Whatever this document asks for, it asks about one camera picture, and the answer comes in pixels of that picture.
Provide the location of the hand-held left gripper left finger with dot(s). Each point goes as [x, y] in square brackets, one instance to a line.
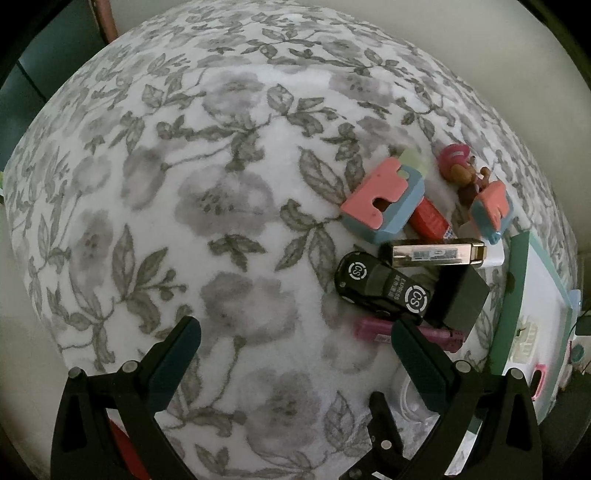
[175, 355]

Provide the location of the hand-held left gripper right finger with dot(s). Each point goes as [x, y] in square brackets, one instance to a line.
[420, 364]

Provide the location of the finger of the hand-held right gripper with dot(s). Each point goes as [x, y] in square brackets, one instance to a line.
[385, 429]

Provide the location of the pink tube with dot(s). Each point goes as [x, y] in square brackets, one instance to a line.
[374, 328]

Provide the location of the black charger cube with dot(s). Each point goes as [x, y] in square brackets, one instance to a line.
[457, 295]

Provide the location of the black toy car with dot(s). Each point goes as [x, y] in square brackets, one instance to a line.
[378, 281]

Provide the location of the white and gold rectangular case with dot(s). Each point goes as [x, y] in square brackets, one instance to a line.
[429, 253]

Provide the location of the teal and white box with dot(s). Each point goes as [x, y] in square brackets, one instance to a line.
[517, 277]

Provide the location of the large pink and blue toy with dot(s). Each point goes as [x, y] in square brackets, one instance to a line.
[378, 194]

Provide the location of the red object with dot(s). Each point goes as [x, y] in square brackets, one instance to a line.
[122, 447]

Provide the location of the pink plastic clip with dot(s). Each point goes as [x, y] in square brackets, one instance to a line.
[539, 378]

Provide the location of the red tube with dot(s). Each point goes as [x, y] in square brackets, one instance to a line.
[429, 219]

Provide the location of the grey floral blanket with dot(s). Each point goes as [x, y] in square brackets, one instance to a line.
[184, 207]

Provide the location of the small pink and blue toy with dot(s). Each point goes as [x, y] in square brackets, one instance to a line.
[491, 207]

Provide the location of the pink hat figurine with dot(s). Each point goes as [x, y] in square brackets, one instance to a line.
[459, 173]

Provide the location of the dark teal cabinet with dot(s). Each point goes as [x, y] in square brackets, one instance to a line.
[18, 87]

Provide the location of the wooden bedpost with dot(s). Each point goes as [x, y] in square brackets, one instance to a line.
[104, 18]

